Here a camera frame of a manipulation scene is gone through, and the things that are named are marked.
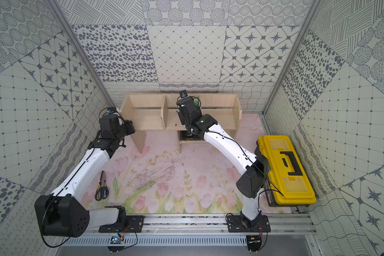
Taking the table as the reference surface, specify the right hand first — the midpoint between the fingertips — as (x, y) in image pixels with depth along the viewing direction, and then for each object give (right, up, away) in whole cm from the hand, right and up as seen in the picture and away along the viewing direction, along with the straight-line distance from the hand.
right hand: (191, 110), depth 79 cm
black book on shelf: (-1, -15, +12) cm, 19 cm away
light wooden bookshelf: (-15, -1, -6) cm, 16 cm away
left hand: (-33, -5, +2) cm, 33 cm away
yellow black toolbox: (+44, -34, -10) cm, 56 cm away
